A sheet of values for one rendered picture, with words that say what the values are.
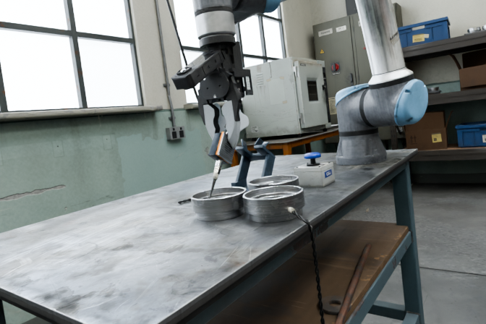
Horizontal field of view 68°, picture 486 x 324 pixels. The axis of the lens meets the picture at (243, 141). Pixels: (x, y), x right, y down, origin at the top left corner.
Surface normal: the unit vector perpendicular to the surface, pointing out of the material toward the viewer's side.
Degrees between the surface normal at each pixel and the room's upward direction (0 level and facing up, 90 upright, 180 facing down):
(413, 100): 97
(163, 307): 0
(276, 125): 90
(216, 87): 90
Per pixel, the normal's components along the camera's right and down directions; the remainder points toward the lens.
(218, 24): 0.16, 0.04
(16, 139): 0.80, -0.07
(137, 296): -0.12, -0.99
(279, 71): -0.58, 0.12
